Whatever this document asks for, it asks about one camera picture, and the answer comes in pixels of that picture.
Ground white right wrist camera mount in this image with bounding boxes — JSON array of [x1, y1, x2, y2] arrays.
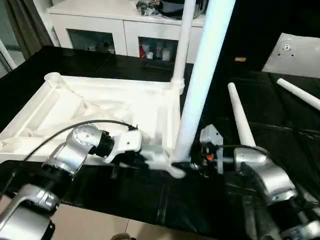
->
[[199, 124, 225, 175]]

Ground grey curtain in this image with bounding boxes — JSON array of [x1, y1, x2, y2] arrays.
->
[[0, 0, 52, 57]]

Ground dark tangled clutter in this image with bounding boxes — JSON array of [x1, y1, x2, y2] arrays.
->
[[135, 0, 162, 17]]

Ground black work mat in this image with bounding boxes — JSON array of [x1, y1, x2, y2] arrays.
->
[[0, 45, 320, 240]]

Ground white plastic table top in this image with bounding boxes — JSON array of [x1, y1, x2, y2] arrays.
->
[[0, 72, 187, 180]]

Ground white plastic table leg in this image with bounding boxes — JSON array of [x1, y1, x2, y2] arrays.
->
[[171, 0, 197, 94], [276, 78, 320, 111], [172, 0, 236, 164], [227, 82, 257, 149]]

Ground black rice cooker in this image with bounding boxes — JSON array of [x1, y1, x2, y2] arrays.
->
[[158, 0, 209, 21]]

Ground white plastic bag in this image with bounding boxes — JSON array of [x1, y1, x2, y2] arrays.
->
[[262, 33, 320, 79]]

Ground white cabinet with glass doors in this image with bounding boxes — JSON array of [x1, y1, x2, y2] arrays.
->
[[46, 0, 208, 64]]

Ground black cabinet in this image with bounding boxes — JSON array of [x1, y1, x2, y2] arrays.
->
[[200, 0, 320, 73]]

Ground black robot left foot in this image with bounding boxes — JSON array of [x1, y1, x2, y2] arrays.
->
[[112, 233, 136, 240]]

